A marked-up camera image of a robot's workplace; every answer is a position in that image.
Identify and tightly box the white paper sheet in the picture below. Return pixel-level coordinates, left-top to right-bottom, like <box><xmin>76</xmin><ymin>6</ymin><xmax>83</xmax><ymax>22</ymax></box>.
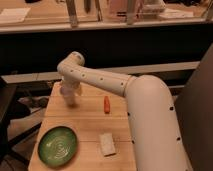
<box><xmin>0</xmin><ymin>8</ymin><xmax>30</xmax><ymax>24</ymax></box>

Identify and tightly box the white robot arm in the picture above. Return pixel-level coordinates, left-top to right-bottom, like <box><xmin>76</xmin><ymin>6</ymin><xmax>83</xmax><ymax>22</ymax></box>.
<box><xmin>57</xmin><ymin>52</ymin><xmax>190</xmax><ymax>171</ymax></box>

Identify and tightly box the green ceramic plate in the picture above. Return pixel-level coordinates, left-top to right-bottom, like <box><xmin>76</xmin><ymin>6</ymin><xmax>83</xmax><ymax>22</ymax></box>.
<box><xmin>37</xmin><ymin>126</ymin><xmax>78</xmax><ymax>168</ymax></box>

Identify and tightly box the orange carrot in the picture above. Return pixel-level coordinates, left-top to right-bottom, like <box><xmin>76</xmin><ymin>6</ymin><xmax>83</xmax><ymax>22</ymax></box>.
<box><xmin>104</xmin><ymin>96</ymin><xmax>110</xmax><ymax>114</ymax></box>

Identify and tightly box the white sponge block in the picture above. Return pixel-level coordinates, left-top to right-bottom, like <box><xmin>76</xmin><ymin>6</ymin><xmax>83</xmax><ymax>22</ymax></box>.
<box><xmin>99</xmin><ymin>133</ymin><xmax>116</xmax><ymax>156</ymax></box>

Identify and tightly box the black office chair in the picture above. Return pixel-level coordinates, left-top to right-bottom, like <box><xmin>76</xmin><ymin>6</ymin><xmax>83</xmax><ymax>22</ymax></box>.
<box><xmin>0</xmin><ymin>76</ymin><xmax>41</xmax><ymax>166</ymax></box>

